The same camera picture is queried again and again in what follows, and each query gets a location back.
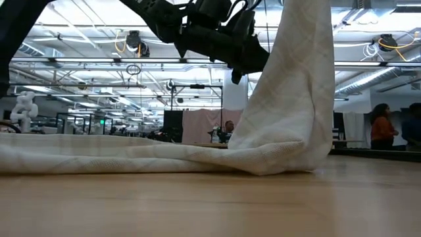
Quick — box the narrow black partition panel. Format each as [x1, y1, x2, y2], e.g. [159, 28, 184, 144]
[332, 111, 345, 141]

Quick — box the pink curtain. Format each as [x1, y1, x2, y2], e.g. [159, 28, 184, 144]
[182, 108, 244, 144]

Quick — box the long ceiling light bar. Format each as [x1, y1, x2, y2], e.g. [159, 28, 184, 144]
[9, 57, 421, 66]

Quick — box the white curtain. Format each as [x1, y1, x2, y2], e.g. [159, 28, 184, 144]
[343, 111, 366, 149]

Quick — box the white square column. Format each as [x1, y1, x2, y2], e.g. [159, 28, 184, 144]
[223, 70, 249, 111]

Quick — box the black curved hose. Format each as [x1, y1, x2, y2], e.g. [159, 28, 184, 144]
[0, 120, 22, 134]

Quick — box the ceiling reel with yellow cable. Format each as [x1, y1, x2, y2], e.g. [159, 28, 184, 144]
[377, 33, 399, 53]

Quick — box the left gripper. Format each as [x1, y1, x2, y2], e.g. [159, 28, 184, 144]
[174, 9, 271, 85]

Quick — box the person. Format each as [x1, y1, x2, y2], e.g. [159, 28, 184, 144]
[222, 120, 235, 144]
[370, 103, 399, 151]
[401, 102, 421, 152]

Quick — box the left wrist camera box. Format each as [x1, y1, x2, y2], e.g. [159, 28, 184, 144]
[196, 0, 233, 23]

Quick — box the black camera stand frame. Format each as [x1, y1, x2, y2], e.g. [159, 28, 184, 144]
[169, 84, 224, 142]

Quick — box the black ceiling cable reel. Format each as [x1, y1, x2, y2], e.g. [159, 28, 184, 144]
[126, 30, 151, 59]

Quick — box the white plaid towel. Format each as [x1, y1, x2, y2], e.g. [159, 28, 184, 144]
[0, 0, 335, 176]

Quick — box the black framed glass enclosure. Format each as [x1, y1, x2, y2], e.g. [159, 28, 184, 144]
[55, 112, 114, 136]

